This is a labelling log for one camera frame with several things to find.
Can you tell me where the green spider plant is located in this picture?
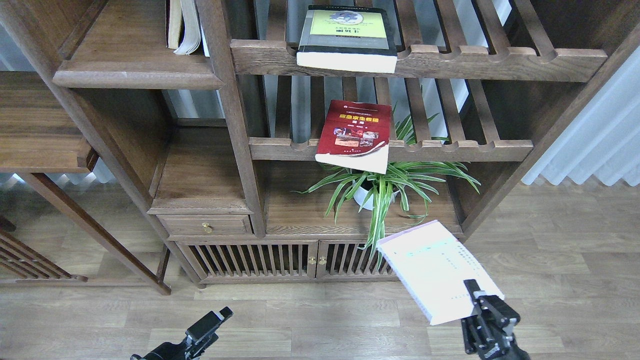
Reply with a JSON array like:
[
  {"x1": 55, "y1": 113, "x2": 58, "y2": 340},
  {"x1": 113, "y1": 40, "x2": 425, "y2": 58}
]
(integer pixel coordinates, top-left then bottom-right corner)
[{"x1": 298, "y1": 105, "x2": 482, "y2": 261}]

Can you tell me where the open-paged upright book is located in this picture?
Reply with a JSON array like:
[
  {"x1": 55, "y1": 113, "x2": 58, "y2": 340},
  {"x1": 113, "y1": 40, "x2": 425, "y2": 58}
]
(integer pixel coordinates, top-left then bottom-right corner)
[{"x1": 173, "y1": 0, "x2": 202, "y2": 55}]

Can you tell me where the white pleated curtain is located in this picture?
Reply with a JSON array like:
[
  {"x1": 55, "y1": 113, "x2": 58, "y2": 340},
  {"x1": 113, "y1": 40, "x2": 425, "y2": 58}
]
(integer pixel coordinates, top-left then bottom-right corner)
[{"x1": 522, "y1": 49, "x2": 640, "y2": 186}]

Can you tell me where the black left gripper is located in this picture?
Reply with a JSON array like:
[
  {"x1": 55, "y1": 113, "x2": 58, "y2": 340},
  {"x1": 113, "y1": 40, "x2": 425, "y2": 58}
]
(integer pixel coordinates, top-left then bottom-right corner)
[{"x1": 131, "y1": 306, "x2": 234, "y2": 360}]

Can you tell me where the dark wooden bookshelf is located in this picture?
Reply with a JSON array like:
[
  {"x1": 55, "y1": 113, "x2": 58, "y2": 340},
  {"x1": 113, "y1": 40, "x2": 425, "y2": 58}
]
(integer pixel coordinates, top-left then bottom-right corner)
[{"x1": 1, "y1": 0, "x2": 639, "y2": 287}]

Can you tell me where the white lavender book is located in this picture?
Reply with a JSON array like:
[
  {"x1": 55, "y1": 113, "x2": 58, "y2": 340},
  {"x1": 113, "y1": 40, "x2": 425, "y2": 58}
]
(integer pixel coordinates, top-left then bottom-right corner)
[{"x1": 377, "y1": 219, "x2": 505, "y2": 325}]

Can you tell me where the dark wooden side table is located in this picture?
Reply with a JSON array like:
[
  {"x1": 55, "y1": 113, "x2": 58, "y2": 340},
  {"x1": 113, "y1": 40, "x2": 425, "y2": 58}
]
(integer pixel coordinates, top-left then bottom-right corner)
[{"x1": 1, "y1": 71, "x2": 170, "y2": 296}]

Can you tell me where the white plant pot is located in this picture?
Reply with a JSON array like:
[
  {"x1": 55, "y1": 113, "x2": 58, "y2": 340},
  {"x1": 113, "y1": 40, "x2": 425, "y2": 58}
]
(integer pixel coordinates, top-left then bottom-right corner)
[{"x1": 353, "y1": 174, "x2": 400, "y2": 211}]

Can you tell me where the brass drawer knob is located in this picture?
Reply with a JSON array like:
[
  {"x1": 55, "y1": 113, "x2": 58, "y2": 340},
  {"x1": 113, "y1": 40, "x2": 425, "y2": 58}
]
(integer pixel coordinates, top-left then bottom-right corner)
[{"x1": 201, "y1": 222, "x2": 213, "y2": 234}]

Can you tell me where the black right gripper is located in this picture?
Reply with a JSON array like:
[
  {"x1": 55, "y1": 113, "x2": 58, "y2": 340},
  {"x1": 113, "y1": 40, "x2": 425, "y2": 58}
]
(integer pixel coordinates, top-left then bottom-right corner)
[{"x1": 461, "y1": 279, "x2": 530, "y2": 360}]

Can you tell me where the yellow and black book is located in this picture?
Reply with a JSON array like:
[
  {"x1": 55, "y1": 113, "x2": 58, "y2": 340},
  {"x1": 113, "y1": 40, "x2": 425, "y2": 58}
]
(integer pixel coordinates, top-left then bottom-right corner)
[{"x1": 296, "y1": 5, "x2": 398, "y2": 74}]

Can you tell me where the red cover book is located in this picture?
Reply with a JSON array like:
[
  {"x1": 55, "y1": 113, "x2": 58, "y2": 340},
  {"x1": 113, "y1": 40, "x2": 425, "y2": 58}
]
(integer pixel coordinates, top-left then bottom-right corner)
[{"x1": 315, "y1": 99, "x2": 393, "y2": 174}]

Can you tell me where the beige upright book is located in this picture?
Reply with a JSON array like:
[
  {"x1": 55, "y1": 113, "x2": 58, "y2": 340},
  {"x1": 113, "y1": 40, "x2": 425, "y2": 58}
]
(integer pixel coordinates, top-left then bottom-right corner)
[{"x1": 166, "y1": 0, "x2": 183, "y2": 50}]

